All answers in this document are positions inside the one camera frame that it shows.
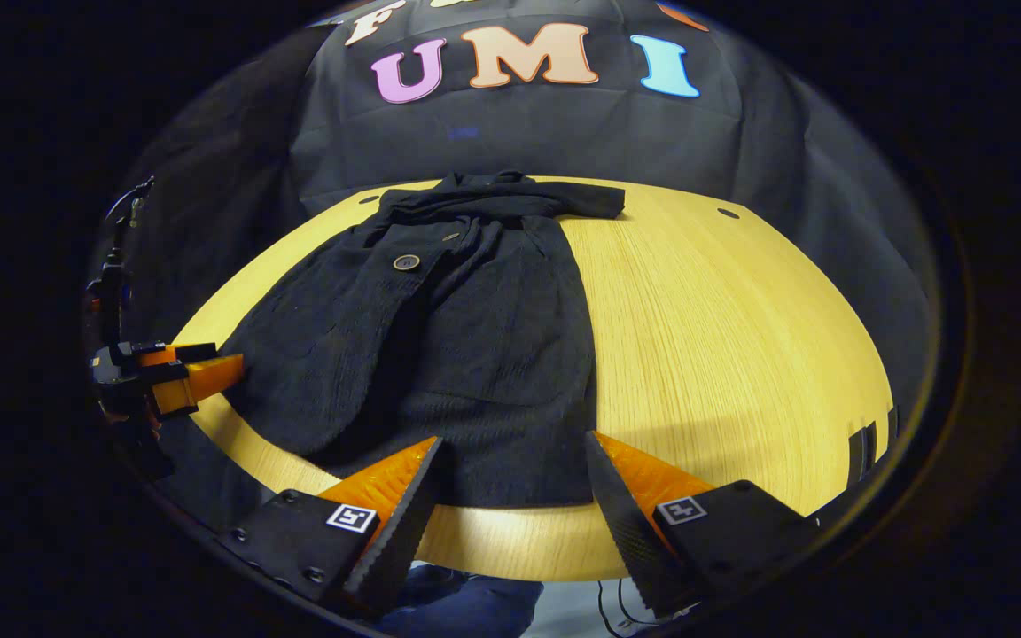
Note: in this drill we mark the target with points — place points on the black backdrop cloth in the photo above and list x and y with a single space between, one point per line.
564 133

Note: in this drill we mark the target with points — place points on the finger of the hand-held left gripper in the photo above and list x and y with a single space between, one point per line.
175 399
214 374

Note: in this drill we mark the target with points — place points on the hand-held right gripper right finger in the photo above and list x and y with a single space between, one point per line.
626 540

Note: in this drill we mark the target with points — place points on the black buttoned jacket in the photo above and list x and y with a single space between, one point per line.
475 337

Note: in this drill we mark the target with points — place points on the person's blue trousers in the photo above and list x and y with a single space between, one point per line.
466 607

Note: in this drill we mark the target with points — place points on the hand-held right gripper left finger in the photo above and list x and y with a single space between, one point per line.
400 540

